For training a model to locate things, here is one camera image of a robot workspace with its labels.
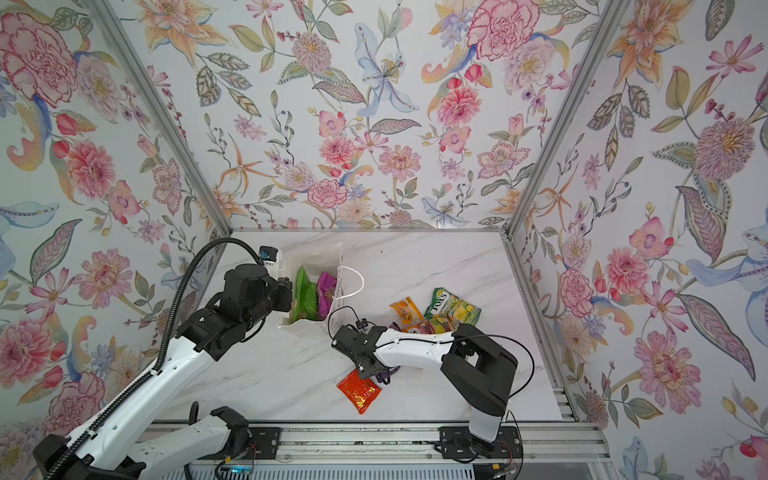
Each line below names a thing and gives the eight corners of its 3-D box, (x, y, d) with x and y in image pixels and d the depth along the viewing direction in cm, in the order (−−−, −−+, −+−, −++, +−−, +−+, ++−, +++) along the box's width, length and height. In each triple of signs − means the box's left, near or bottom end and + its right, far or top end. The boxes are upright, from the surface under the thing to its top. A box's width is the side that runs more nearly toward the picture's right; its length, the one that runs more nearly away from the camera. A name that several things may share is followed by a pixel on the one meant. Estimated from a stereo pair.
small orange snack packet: (405, 329, 96) (406, 326, 94) (391, 307, 101) (391, 303, 99) (423, 320, 98) (424, 316, 96) (408, 298, 103) (408, 295, 102)
